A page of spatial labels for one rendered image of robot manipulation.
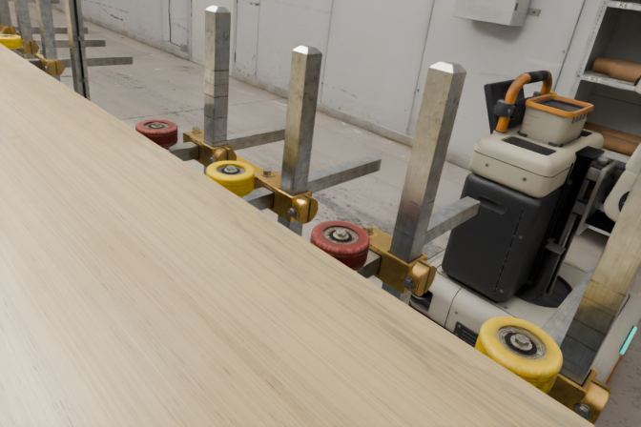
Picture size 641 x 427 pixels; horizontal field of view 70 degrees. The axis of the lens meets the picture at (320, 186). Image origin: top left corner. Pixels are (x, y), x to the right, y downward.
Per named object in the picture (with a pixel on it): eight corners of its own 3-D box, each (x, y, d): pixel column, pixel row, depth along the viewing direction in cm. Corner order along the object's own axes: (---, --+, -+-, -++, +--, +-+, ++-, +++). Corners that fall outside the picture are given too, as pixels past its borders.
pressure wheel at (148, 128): (171, 186, 93) (169, 132, 88) (131, 180, 93) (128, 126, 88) (183, 170, 100) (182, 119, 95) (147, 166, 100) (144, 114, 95)
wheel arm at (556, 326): (583, 283, 81) (592, 263, 80) (604, 293, 79) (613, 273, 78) (465, 427, 52) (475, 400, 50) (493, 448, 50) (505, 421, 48)
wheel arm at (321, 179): (368, 169, 110) (371, 152, 108) (380, 173, 108) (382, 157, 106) (214, 219, 81) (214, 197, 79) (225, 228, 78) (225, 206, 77)
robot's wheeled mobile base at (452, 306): (396, 319, 178) (408, 267, 168) (473, 263, 221) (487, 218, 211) (575, 443, 138) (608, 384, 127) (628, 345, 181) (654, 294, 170)
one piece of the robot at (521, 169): (425, 297, 171) (487, 73, 135) (491, 250, 208) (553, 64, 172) (512, 351, 151) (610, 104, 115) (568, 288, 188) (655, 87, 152)
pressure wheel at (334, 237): (346, 326, 62) (360, 254, 57) (293, 305, 64) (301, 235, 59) (365, 294, 69) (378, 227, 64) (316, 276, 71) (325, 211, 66)
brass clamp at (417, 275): (366, 247, 79) (371, 222, 77) (434, 287, 71) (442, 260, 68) (342, 259, 75) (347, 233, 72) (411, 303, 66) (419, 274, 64)
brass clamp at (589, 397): (499, 344, 65) (509, 316, 63) (602, 408, 57) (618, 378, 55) (479, 366, 61) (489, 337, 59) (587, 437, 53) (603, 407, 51)
